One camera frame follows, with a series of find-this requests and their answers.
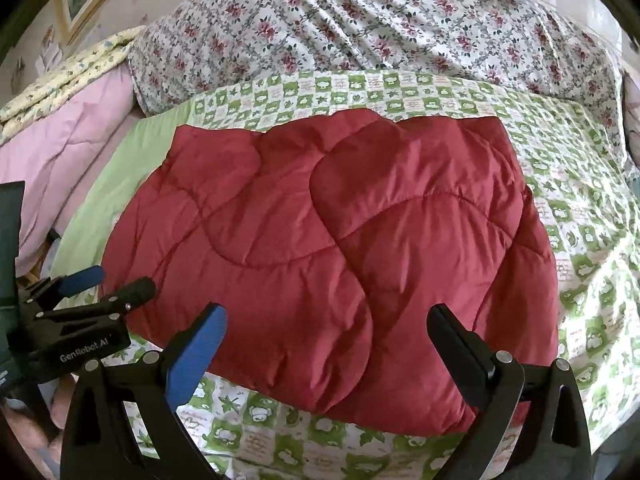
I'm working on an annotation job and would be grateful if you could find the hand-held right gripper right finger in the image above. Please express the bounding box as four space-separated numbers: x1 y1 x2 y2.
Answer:
426 304 593 480

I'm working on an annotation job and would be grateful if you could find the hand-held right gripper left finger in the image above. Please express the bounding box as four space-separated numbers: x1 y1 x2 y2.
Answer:
62 302 228 480

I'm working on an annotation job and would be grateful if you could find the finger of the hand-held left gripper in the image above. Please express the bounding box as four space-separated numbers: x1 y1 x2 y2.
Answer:
55 277 157 322
30 266 107 306

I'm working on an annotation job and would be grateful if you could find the framed wall picture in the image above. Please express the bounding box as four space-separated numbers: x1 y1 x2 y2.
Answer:
50 0 158 47

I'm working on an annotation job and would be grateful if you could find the red quilted puffer jacket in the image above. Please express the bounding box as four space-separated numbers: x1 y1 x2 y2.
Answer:
100 109 561 436

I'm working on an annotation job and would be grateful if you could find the yellow floral blanket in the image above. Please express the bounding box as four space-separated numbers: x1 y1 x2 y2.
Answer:
0 25 147 133

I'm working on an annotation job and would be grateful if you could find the floral rose print quilt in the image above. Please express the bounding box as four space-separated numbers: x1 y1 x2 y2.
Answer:
125 0 628 126

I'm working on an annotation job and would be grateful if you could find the pink blanket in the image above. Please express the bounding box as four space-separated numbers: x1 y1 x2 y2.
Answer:
0 65 148 266

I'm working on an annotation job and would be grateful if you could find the green checked bed sheet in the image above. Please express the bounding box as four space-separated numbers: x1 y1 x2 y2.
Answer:
50 69 640 480

